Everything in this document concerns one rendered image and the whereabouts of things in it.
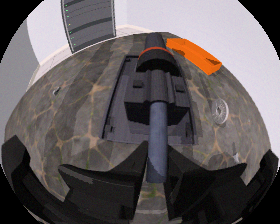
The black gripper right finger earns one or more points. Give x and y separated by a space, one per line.
187 183

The orange rectangular tray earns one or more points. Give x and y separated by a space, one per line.
196 54

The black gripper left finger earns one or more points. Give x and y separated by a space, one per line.
122 184

